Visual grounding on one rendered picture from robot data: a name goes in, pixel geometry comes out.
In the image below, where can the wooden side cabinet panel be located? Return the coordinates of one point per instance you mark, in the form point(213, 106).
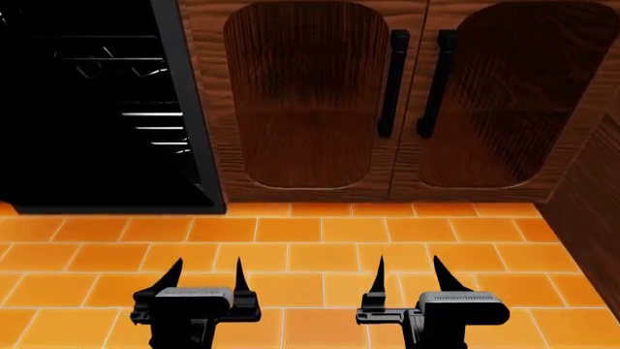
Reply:
point(591, 203)

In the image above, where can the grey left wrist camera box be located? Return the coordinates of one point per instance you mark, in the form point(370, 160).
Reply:
point(194, 297)

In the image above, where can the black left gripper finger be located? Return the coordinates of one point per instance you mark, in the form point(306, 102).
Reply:
point(172, 280)
point(240, 281)

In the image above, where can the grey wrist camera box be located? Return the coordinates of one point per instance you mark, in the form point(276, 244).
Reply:
point(194, 297)
point(460, 309)

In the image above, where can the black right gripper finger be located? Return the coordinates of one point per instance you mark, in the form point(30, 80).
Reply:
point(379, 283)
point(448, 280)

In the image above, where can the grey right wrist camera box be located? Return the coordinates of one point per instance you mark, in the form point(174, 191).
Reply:
point(460, 309)

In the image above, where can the black open dishwasher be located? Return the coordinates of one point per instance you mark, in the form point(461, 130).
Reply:
point(194, 138)

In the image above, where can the wooden cabinet door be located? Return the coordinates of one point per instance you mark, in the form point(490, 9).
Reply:
point(504, 109)
point(305, 109)

